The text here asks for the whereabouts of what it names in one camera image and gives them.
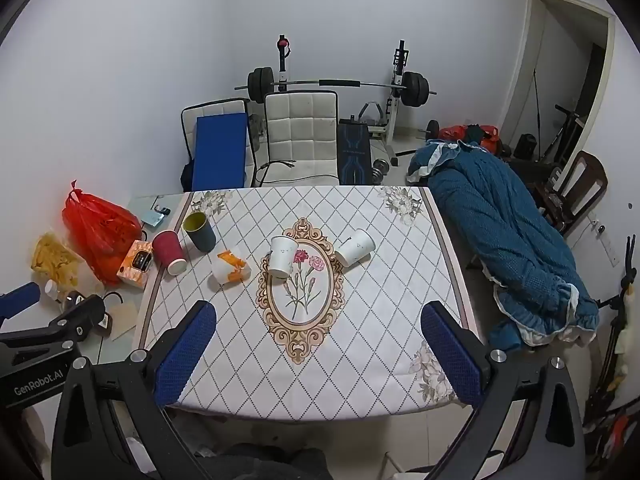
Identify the black cable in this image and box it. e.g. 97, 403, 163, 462
255, 159, 297, 184

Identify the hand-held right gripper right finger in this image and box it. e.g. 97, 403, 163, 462
421, 301, 587, 480

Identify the orange tissue box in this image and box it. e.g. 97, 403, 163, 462
116, 240, 154, 289

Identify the brown wooden chair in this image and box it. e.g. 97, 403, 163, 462
534, 150, 609, 239

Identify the teal quilted blanket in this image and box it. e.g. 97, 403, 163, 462
405, 140, 600, 351

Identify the orange and white paper cup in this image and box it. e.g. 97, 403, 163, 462
210, 248, 251, 291

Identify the black and blue panel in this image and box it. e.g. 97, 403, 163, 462
336, 119, 374, 186

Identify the white quilted chair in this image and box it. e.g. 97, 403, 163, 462
255, 90, 342, 189

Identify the white chair with black trim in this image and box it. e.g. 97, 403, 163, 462
180, 97, 257, 191

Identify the metal dumbbell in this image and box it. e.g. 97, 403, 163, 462
371, 158, 400, 184

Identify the yellow plastic bag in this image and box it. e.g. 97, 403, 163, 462
31, 232, 86, 286

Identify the light blue small box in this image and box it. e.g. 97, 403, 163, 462
141, 205, 169, 227

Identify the printed diamond pattern tablecloth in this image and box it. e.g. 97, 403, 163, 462
132, 185, 483, 423

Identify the white weight bench rack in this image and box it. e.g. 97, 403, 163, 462
272, 35, 417, 167

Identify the white power strip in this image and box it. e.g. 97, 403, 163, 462
587, 214, 621, 269

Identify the dark green cup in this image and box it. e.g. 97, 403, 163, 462
181, 211, 217, 253

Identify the barbell with black plates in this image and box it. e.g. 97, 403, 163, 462
235, 66, 437, 109

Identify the blue mat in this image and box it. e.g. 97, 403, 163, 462
192, 113, 250, 192

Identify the red paper cup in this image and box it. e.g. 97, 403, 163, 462
151, 230, 189, 277

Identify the black bag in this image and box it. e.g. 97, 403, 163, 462
513, 132, 537, 159

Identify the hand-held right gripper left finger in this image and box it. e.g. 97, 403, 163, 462
50, 301, 218, 480

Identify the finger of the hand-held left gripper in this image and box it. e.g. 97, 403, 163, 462
0, 293, 107, 350
0, 282, 42, 319

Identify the red plastic bag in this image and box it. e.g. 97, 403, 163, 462
61, 180, 144, 288

